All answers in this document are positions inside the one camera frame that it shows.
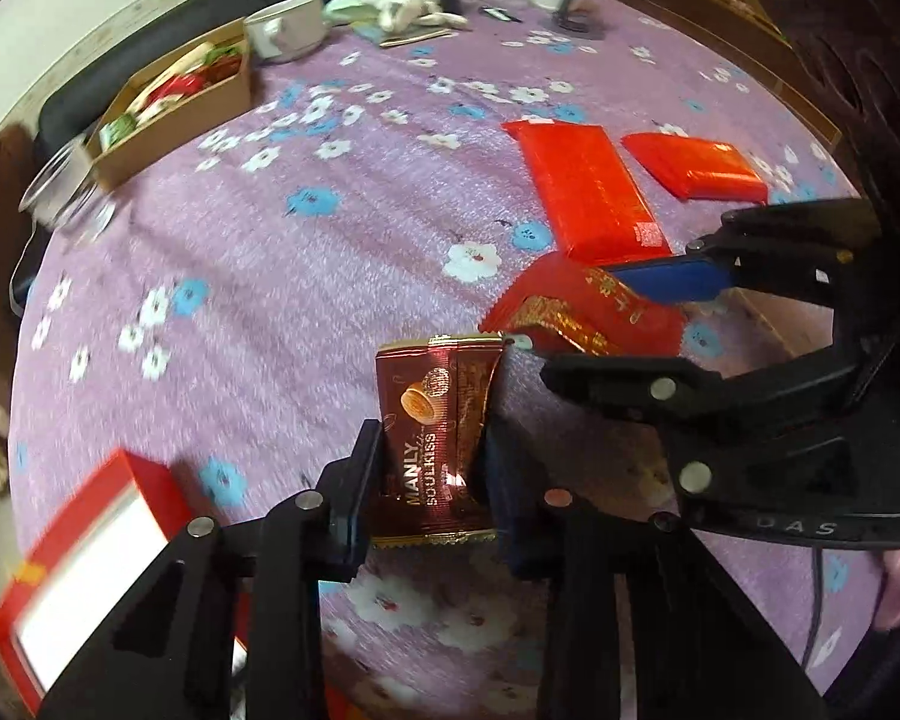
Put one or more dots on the black sofa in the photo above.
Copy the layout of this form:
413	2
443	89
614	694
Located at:
195	22

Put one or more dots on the red-rimmed white box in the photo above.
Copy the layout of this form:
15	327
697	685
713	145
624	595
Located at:
82	562

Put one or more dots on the brown chocolate snack packet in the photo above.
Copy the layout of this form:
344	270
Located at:
435	435

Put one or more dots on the large red flat packet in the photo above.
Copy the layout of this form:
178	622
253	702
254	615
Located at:
585	187

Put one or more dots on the clear plastic cup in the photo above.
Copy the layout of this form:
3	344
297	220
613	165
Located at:
64	191

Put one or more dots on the white mug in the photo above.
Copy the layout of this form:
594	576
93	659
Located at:
289	26

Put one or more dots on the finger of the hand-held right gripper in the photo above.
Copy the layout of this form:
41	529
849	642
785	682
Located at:
622	382
667	277

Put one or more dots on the brown cardboard box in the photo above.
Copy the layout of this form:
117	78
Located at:
180	131

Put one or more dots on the thin flat booklet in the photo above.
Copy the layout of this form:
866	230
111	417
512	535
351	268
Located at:
420	36

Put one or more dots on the white green cloth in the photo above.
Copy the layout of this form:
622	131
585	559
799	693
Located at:
390	7

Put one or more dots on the black pen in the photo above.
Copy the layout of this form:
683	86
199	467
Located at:
501	14

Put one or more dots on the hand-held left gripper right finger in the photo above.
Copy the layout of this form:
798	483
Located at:
506	499

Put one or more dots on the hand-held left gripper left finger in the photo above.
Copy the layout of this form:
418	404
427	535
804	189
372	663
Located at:
360	495

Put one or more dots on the red gold-print packet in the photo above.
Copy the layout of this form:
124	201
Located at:
555	307

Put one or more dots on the pile of assorted snack packets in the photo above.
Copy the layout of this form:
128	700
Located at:
172	86

